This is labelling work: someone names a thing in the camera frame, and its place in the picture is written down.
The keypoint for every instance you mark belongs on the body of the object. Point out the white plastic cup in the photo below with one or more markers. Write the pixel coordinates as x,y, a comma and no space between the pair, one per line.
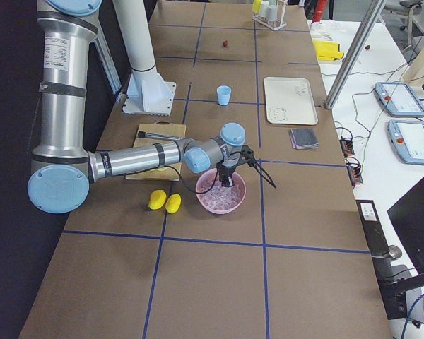
271,13

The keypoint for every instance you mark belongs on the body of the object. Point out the white wire cup rack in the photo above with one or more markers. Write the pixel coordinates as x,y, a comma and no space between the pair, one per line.
272,25

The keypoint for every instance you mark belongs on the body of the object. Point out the light blue plastic cup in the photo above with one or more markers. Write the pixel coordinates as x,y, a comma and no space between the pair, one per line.
223,94

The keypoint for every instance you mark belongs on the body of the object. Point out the yellow lemon near bowl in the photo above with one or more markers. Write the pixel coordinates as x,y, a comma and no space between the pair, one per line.
173,203

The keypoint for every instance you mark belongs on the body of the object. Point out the upper teach pendant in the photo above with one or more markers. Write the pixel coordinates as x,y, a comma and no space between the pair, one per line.
399,99

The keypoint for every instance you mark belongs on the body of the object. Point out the lower teach pendant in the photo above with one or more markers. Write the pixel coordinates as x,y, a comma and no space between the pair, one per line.
407,138

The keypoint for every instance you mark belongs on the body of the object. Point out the yellow plastic cup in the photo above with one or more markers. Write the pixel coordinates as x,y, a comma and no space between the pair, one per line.
256,5

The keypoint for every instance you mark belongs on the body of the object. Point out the black laptop monitor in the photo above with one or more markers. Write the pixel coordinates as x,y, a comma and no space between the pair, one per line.
407,218

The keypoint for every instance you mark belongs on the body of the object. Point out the wooden cutting board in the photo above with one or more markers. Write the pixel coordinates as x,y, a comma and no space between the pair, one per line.
165,129

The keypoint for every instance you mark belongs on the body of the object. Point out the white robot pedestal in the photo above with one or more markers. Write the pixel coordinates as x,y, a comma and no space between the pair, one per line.
147,91

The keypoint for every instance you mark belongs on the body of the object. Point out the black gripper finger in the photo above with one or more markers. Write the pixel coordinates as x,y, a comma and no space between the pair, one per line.
227,182

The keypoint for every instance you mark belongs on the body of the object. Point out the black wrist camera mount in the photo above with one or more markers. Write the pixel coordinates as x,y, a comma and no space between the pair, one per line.
247,154

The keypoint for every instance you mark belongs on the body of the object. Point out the aluminium frame post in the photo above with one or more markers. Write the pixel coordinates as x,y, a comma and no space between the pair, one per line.
357,44

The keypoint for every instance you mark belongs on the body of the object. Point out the grey plastic cup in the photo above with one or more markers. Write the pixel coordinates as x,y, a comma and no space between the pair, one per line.
264,5

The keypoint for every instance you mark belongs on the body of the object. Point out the yellow folded cloth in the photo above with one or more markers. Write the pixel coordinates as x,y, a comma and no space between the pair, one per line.
327,51

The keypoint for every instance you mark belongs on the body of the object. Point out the wooden rack stick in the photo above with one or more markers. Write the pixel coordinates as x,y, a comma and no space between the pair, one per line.
281,6

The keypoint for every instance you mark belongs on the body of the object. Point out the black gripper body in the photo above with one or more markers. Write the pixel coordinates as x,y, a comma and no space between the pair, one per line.
225,173

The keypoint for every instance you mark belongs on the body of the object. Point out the cream bear tray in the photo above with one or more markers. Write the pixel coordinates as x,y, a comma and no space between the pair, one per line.
289,101

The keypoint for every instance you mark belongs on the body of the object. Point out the yellow lemon far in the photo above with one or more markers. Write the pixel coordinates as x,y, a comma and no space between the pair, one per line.
157,199

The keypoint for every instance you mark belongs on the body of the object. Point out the teach pendant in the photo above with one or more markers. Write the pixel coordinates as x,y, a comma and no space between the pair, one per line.
399,99
407,138

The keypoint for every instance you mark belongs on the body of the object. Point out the pink bowl of ice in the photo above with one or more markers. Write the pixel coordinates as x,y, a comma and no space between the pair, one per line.
219,199

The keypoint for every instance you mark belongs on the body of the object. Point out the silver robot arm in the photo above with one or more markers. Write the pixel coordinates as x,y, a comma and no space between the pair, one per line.
62,170

